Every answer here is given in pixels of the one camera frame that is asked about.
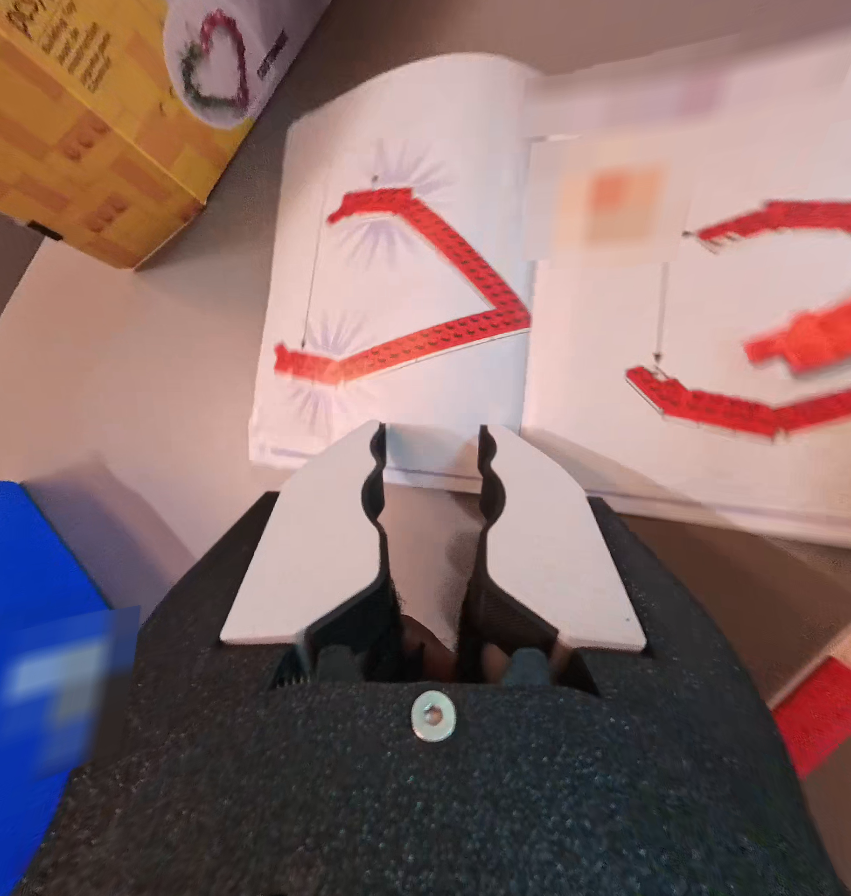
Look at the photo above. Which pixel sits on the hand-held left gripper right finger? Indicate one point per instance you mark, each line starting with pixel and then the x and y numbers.
pixel 558 560

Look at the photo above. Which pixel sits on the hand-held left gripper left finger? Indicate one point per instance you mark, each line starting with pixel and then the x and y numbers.
pixel 313 560

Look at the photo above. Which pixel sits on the long red brick strip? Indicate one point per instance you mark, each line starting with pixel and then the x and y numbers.
pixel 831 707

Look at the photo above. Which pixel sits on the red and white brick piece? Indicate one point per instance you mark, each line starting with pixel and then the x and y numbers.
pixel 817 336

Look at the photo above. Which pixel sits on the grey desk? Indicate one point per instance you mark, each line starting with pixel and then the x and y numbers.
pixel 712 574

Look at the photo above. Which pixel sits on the open instruction booklet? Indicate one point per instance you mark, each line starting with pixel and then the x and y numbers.
pixel 607 336

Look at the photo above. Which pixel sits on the blue plastic bin with dividers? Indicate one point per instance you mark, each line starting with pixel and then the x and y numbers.
pixel 19 560

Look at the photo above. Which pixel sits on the yellow and white toy box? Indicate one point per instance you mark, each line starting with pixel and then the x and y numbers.
pixel 82 140

